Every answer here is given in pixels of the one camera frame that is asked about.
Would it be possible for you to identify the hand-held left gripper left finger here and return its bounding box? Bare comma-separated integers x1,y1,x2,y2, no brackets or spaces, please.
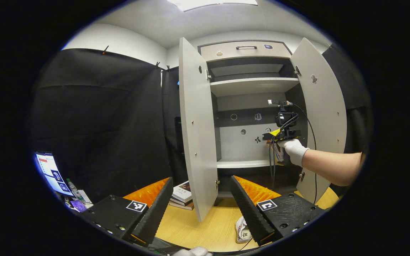
80,177,174,245

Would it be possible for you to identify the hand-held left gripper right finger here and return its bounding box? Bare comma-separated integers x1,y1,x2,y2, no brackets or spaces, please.
230,175,326,246

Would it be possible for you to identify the grey shoe cabinet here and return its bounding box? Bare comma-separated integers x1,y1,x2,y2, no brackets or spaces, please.
179,37,348,223

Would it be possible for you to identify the grey cabinet door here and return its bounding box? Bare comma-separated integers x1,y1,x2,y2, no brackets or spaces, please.
179,37,219,223
290,37,348,204

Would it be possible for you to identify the grey cabinet shelf board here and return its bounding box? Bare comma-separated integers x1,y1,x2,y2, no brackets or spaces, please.
216,159,280,169
209,78,300,97

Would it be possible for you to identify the beige cabinet drawer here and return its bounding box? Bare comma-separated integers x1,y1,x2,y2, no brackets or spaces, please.
200,41,293,62

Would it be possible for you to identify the black spine book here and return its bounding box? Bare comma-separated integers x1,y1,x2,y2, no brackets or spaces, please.
170,197,191,207

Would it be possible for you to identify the white cover book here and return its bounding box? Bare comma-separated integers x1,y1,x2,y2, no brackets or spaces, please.
172,180,193,203

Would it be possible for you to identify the black backdrop cloth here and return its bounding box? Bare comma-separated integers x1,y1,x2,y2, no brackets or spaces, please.
322,44,373,196
29,48,188,203

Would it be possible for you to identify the clear water bottle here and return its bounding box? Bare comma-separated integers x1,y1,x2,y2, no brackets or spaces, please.
66,178,84,203

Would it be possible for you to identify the computer monitor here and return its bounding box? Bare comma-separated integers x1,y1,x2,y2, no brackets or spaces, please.
34,152,74,197

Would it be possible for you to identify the large ceiling light panel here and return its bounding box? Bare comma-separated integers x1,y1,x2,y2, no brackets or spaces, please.
168,0,258,12

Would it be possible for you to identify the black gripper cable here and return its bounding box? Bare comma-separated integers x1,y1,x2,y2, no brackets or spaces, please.
268,137,277,190
290,102,318,205

